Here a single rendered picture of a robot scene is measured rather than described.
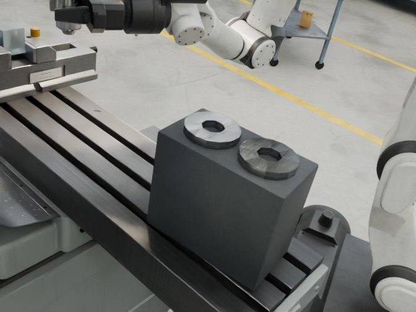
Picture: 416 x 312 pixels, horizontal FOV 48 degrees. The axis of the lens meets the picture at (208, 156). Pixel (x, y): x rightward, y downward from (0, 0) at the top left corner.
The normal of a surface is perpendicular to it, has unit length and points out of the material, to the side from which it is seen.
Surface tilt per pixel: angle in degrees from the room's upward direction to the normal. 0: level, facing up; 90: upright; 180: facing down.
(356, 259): 0
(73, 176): 0
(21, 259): 90
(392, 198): 90
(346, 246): 0
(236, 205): 90
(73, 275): 90
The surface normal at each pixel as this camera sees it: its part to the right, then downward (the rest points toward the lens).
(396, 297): -0.41, 0.45
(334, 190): 0.17, -0.82
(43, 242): 0.74, 0.47
